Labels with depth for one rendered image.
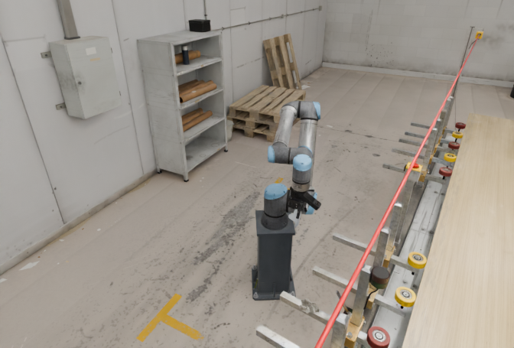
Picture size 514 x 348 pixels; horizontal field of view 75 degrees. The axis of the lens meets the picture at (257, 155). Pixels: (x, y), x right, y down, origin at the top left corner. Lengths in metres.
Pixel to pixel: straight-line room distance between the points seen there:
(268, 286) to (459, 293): 1.34
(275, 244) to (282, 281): 0.36
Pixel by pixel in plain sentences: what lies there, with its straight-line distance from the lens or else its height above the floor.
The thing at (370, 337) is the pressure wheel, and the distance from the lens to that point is 1.47.
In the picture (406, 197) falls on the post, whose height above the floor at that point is 1.04.
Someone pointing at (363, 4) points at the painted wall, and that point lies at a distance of 9.10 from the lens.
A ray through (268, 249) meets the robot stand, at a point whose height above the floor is 0.45.
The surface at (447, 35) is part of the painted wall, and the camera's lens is 8.98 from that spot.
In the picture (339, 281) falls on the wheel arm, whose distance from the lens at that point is 1.73.
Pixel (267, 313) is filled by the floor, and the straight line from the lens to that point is 2.61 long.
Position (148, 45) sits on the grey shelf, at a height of 1.50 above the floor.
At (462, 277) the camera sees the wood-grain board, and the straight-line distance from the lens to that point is 1.84.
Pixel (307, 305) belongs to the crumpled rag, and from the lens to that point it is 1.55.
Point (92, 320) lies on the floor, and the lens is 2.81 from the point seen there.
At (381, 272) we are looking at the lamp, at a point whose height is 1.17.
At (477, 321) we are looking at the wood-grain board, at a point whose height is 0.90.
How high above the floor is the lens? 2.08
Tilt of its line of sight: 28 degrees down
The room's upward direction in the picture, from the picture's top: straight up
